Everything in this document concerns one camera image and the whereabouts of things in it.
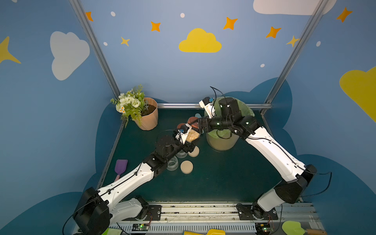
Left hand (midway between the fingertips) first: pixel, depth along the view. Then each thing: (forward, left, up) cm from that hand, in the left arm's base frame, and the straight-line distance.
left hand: (195, 131), depth 72 cm
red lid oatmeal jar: (-2, 0, +1) cm, 3 cm away
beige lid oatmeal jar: (+1, +8, -26) cm, 27 cm away
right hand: (+1, 0, +6) cm, 6 cm away
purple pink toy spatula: (-9, +45, -27) cm, 53 cm away
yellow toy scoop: (-39, -8, -28) cm, 49 cm away
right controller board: (-37, -35, -29) cm, 59 cm away
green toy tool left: (-40, +39, -26) cm, 62 cm away
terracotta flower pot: (+20, +30, -15) cm, 39 cm away
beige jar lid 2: (-7, +4, -29) cm, 30 cm away
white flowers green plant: (+20, +38, -1) cm, 43 cm away
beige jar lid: (+3, -1, -28) cm, 28 cm away
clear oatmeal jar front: (-7, +12, -25) cm, 29 cm away
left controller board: (-38, +26, -28) cm, 54 cm away
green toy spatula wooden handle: (-37, -50, -27) cm, 68 cm away
